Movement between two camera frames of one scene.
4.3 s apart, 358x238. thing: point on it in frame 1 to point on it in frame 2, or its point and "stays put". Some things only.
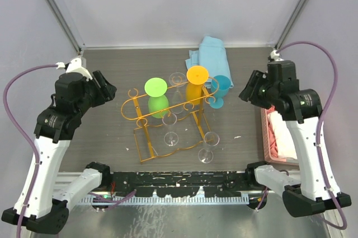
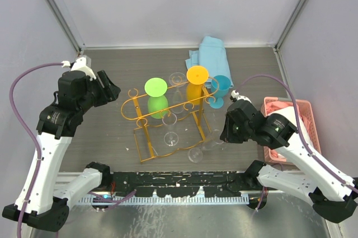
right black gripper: x=249 y=92 to x=226 y=134
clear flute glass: x=170 y=138 stays put
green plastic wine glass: x=156 y=89 stays put
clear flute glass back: x=177 y=79 stays put
